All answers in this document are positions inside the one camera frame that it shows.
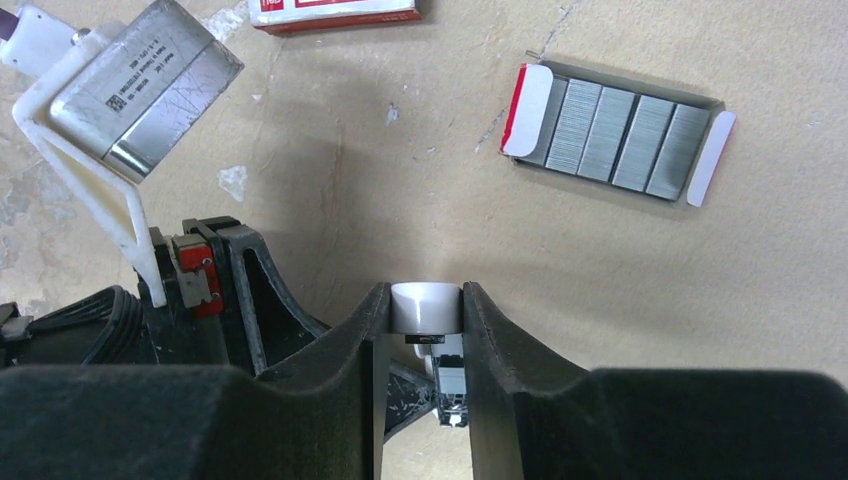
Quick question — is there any small white stapler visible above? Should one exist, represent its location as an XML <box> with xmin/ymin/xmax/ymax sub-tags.
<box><xmin>390</xmin><ymin>282</ymin><xmax>468</xmax><ymax>428</ymax></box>

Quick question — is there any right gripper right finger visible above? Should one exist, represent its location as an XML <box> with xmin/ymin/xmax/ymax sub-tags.
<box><xmin>463</xmin><ymin>282</ymin><xmax>847</xmax><ymax>479</ymax></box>

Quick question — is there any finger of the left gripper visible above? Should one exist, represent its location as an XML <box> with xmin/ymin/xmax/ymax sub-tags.
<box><xmin>384</xmin><ymin>360</ymin><xmax>437</xmax><ymax>441</ymax></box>
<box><xmin>218</xmin><ymin>225</ymin><xmax>329</xmax><ymax>377</ymax></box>

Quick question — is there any staple strip in tray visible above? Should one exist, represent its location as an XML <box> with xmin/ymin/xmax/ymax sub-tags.
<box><xmin>645</xmin><ymin>104</ymin><xmax>710</xmax><ymax>201</ymax></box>
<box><xmin>545</xmin><ymin>79</ymin><xmax>602</xmax><ymax>174</ymax></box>
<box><xmin>577</xmin><ymin>87</ymin><xmax>635</xmax><ymax>182</ymax></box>
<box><xmin>612</xmin><ymin>96</ymin><xmax>674</xmax><ymax>192</ymax></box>

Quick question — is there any staple box tray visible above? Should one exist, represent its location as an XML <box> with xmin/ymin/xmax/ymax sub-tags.
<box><xmin>499</xmin><ymin>60</ymin><xmax>737</xmax><ymax>208</ymax></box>

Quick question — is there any red white staple box sleeve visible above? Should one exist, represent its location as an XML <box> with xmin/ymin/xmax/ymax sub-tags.
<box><xmin>247</xmin><ymin>0</ymin><xmax>423</xmax><ymax>35</ymax></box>

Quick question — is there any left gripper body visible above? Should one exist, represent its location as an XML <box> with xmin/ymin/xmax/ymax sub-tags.
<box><xmin>1</xmin><ymin>217</ymin><xmax>265</xmax><ymax>371</ymax></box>

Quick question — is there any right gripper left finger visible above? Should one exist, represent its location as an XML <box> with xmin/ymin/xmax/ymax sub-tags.
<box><xmin>1</xmin><ymin>283</ymin><xmax>391</xmax><ymax>479</ymax></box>

